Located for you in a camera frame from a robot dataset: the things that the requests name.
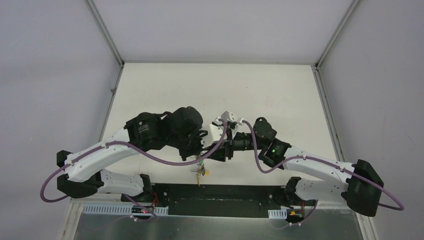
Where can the aluminium frame rail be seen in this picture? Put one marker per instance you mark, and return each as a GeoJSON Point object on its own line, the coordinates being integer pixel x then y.
{"type": "Point", "coordinates": [99, 202]}

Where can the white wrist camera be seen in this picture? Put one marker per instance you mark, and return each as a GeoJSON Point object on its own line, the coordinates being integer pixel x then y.
{"type": "Point", "coordinates": [214, 131]}
{"type": "Point", "coordinates": [230, 118]}

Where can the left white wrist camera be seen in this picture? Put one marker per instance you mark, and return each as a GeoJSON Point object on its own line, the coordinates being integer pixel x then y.
{"type": "Point", "coordinates": [214, 131]}

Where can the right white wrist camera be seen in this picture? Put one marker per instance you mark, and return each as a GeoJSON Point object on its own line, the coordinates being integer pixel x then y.
{"type": "Point", "coordinates": [230, 118]}

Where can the left controller board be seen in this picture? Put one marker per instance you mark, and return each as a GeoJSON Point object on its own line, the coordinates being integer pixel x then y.
{"type": "Point", "coordinates": [142, 210]}

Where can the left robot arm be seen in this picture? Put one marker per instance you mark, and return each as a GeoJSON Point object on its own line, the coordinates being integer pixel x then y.
{"type": "Point", "coordinates": [85, 172]}

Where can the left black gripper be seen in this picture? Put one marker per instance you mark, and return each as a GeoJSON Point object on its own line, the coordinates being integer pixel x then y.
{"type": "Point", "coordinates": [187, 153]}

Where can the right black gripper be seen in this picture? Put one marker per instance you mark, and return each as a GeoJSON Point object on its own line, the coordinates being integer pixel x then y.
{"type": "Point", "coordinates": [220, 154]}

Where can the right controller board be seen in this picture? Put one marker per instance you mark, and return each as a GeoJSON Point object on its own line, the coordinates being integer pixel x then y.
{"type": "Point", "coordinates": [295, 216]}

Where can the large keyring with keys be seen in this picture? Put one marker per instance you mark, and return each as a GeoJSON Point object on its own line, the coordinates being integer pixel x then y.
{"type": "Point", "coordinates": [200, 172]}

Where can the controller board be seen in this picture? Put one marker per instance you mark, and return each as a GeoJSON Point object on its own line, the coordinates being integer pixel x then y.
{"type": "Point", "coordinates": [295, 216]}
{"type": "Point", "coordinates": [142, 210]}

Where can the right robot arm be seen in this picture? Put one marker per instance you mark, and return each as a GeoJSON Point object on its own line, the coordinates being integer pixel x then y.
{"type": "Point", "coordinates": [356, 184]}

